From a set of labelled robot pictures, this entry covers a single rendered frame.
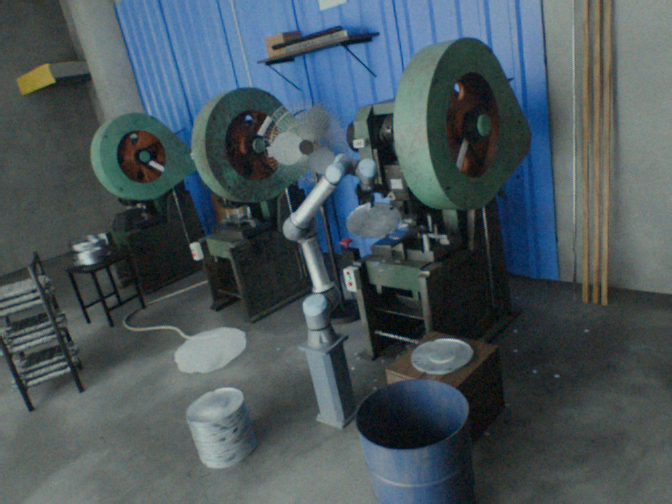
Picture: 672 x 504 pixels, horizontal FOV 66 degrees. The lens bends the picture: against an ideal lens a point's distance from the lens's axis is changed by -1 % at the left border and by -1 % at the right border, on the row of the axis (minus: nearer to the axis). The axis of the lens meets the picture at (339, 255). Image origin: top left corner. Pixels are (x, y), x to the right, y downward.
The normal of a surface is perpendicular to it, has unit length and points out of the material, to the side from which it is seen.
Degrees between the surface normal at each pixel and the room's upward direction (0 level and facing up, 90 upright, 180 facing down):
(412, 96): 58
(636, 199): 90
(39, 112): 90
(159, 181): 90
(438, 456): 92
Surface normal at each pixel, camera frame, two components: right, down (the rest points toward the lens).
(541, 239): -0.67, 0.36
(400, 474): -0.38, 0.40
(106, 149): 0.75, 0.07
